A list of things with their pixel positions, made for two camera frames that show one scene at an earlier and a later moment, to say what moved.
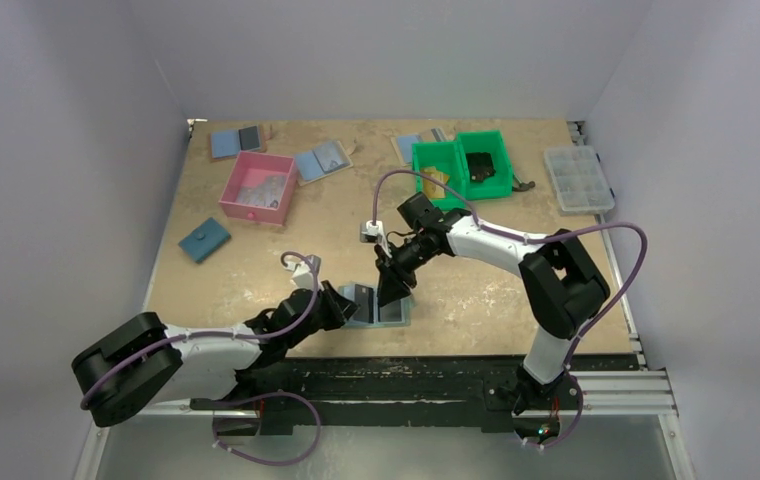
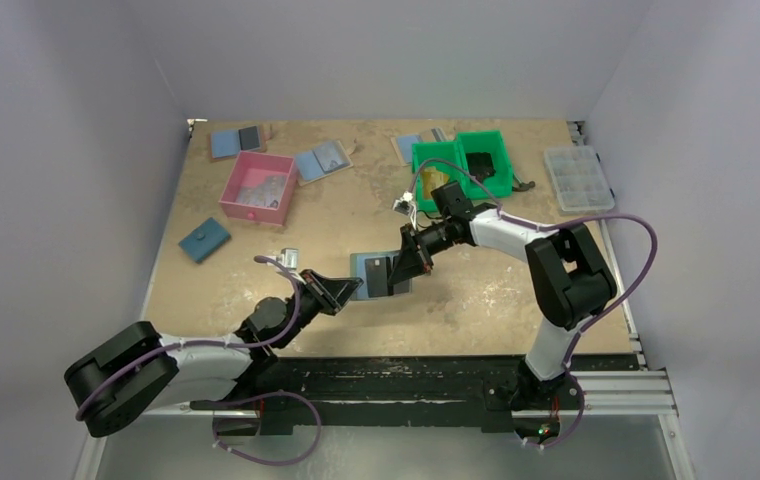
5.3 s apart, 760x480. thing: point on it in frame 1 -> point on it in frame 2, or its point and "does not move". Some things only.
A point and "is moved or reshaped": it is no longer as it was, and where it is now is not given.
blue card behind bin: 406,146 does not move
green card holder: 397,313 -> 358,271
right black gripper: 392,267 does not move
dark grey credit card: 364,296 is moved or reshaped
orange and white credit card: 431,189 does not move
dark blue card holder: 205,241 does not move
